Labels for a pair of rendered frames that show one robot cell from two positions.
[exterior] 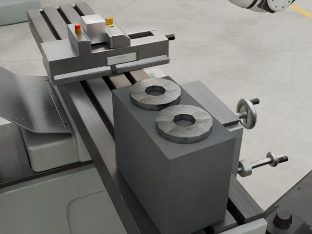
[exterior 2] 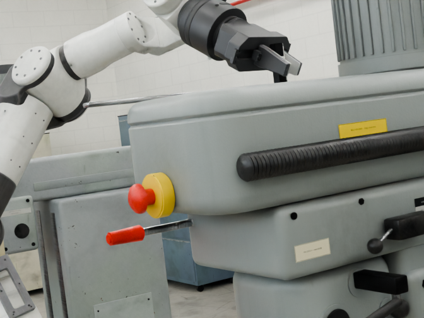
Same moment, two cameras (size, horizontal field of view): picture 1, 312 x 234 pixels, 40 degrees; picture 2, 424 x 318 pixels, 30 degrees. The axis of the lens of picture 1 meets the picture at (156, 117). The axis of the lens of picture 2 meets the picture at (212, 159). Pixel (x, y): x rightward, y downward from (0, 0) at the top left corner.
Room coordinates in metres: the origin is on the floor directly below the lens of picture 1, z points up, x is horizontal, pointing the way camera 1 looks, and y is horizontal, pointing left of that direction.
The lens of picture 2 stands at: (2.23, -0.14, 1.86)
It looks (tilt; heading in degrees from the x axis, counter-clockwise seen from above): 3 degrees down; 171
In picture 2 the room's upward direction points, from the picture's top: 7 degrees counter-clockwise
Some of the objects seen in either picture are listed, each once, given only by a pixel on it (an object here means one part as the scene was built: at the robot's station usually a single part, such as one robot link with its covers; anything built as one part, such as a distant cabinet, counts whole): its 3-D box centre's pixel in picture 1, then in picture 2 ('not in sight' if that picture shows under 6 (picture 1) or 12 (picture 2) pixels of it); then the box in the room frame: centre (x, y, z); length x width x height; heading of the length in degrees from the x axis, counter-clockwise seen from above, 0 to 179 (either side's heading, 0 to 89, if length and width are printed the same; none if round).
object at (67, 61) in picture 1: (105, 45); not in sight; (1.12, 0.14, 0.99); 0.35 x 0.15 x 0.11; 113
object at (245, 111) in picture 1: (237, 116); not in sight; (1.28, -0.30, 0.64); 0.16 x 0.12 x 0.12; 113
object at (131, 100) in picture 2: not in sight; (158, 97); (1.04, -0.02, 1.89); 0.24 x 0.04 x 0.01; 116
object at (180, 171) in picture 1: (168, 151); not in sight; (0.59, -0.02, 1.04); 0.22 x 0.12 x 0.20; 27
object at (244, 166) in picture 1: (263, 162); not in sight; (1.17, -0.38, 0.52); 0.22 x 0.06 x 0.06; 113
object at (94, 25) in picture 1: (93, 29); not in sight; (1.11, 0.17, 1.05); 0.06 x 0.05 x 0.06; 23
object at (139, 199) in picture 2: not in sight; (142, 197); (1.18, -0.07, 1.76); 0.04 x 0.03 x 0.04; 23
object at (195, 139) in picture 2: not in sight; (295, 137); (1.08, 0.17, 1.81); 0.47 x 0.26 x 0.16; 113
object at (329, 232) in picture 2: not in sight; (319, 219); (1.07, 0.20, 1.68); 0.34 x 0.24 x 0.10; 113
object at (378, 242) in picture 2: not in sight; (395, 232); (1.18, 0.27, 1.66); 0.12 x 0.04 x 0.04; 113
